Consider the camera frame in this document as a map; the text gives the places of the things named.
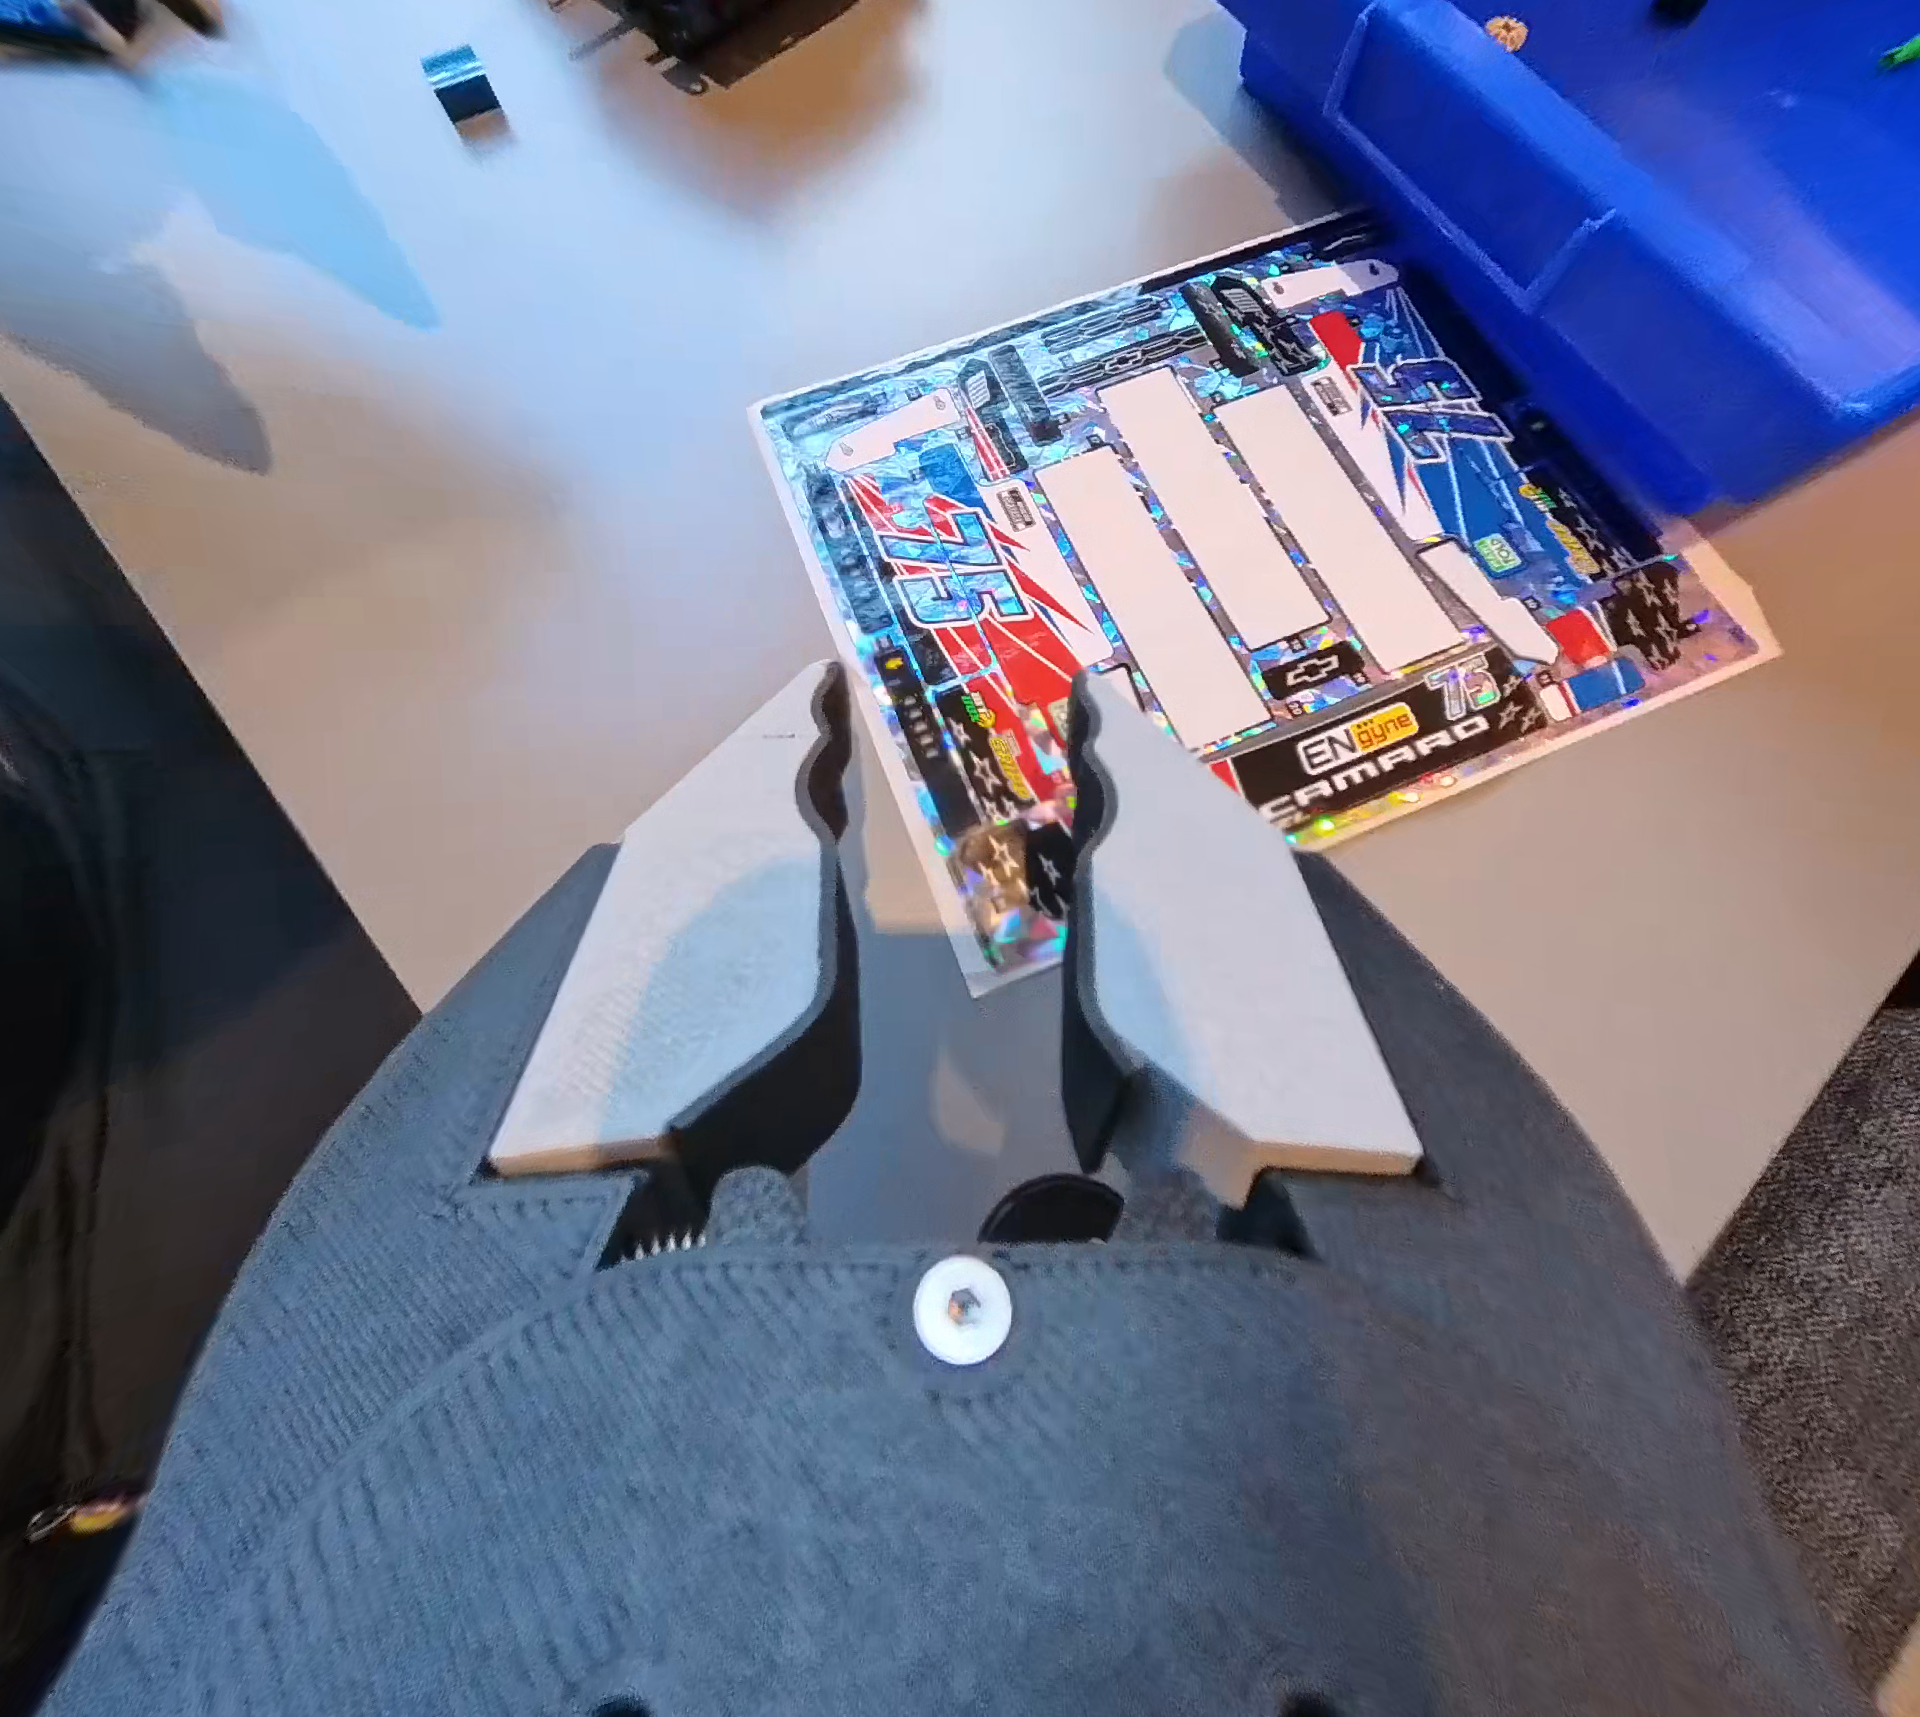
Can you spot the grey desk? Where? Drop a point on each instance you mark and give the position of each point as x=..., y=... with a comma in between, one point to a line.
x=450, y=472

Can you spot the holographic sticker sheet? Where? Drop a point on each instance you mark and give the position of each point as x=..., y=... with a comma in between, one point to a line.
x=1170, y=546

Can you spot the small green brick piece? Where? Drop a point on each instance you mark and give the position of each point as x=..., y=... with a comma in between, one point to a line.
x=1903, y=52

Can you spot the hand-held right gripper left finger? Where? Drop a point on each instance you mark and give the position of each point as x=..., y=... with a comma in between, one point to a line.
x=674, y=966

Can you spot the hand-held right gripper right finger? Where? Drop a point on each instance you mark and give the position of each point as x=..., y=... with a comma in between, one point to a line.
x=1244, y=996

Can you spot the blue smooth tile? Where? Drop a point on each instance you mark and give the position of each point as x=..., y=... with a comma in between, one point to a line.
x=462, y=82

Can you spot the blue and white brick panel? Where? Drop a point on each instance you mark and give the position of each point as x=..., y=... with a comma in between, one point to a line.
x=45, y=1

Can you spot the blue storage bin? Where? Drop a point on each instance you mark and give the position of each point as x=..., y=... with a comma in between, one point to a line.
x=1650, y=172

